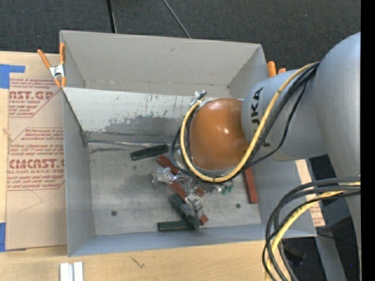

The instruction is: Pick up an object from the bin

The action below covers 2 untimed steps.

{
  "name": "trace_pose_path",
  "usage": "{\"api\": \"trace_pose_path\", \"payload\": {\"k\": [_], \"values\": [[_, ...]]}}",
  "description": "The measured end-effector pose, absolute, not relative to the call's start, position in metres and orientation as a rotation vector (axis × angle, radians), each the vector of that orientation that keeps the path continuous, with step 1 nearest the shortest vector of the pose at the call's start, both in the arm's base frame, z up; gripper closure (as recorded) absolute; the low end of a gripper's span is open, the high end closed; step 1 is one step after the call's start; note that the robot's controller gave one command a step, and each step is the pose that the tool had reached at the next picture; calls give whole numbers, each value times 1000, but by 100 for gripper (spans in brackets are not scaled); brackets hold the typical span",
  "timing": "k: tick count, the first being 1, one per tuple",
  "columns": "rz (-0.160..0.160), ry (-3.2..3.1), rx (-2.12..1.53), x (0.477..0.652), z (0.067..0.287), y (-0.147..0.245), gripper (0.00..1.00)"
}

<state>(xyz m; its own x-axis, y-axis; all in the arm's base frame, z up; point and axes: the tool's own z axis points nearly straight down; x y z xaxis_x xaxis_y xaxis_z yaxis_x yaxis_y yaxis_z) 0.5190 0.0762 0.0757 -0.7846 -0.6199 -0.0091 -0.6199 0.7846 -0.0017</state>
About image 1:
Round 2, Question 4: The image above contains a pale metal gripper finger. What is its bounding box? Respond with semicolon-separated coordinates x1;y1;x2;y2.
186;192;204;218
150;167;189;187

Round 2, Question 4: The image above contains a red-brown flat block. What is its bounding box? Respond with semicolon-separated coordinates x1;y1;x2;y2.
156;155;180;174
242;167;260;205
167;182;210;225

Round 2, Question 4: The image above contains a dark green flat block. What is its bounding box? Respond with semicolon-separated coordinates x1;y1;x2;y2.
168;194;200;229
130;144;170;162
158;220;195;232

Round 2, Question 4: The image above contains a grey metal bin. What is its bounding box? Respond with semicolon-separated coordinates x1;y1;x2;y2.
59;30;319;258

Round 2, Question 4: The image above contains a brown cardboard board, red print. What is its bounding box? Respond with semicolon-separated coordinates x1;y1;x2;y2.
0;50;69;252

